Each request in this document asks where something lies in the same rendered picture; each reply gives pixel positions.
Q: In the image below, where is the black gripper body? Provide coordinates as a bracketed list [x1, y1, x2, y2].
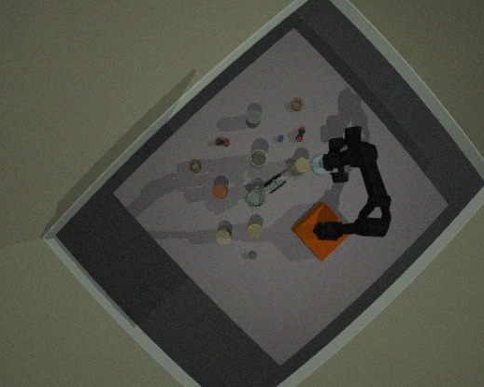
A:
[329, 137, 349, 183]

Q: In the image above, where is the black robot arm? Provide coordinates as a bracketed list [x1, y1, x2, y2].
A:
[312, 125, 391, 241]

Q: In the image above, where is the red toy car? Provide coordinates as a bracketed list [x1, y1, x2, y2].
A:
[215, 139, 230, 146]
[296, 127, 306, 142]

